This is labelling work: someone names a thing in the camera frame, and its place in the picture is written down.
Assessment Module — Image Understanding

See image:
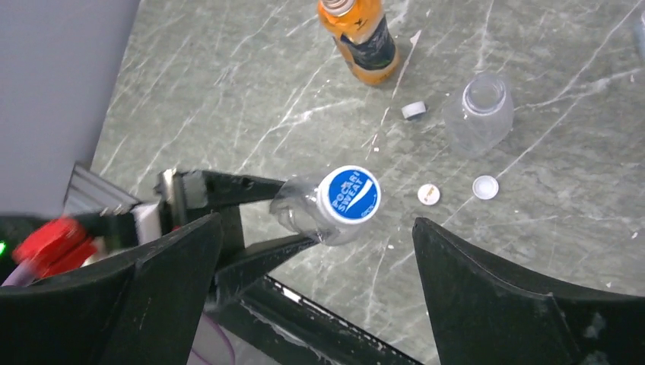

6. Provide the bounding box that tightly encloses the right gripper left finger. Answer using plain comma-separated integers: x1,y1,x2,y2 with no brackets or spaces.
1,214,223,364

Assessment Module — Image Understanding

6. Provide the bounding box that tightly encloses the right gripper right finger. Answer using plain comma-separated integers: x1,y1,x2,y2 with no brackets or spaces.
412,217,644,364

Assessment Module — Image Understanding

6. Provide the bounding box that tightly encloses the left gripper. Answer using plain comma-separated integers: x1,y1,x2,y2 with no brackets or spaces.
154,169,318,303

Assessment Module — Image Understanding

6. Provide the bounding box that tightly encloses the clear crushed plastic bottle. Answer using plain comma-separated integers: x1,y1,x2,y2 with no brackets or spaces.
269,170,371,246

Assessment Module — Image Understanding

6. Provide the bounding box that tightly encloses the plain white bottle cap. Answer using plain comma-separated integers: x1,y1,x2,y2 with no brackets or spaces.
472,175,499,200

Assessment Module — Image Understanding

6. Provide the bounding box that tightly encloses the short clear plastic bottle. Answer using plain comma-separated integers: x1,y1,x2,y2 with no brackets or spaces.
442,72,514,158

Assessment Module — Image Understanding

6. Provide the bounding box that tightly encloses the white blue-rimmed bottle cap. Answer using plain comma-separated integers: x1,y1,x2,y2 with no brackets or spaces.
401,101,427,120

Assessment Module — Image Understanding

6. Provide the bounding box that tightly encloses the orange juice bottle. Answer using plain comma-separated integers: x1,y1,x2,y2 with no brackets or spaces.
317,0,399,86

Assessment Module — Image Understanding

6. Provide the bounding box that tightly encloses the white cap with logo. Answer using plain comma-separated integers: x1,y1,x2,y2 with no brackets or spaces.
417,183,441,206

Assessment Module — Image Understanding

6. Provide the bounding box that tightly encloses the aluminium frame rail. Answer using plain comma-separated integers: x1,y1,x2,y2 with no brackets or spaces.
62,163,141,215

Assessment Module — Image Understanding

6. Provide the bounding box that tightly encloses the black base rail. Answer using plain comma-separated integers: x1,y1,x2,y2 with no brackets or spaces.
205,276,417,364

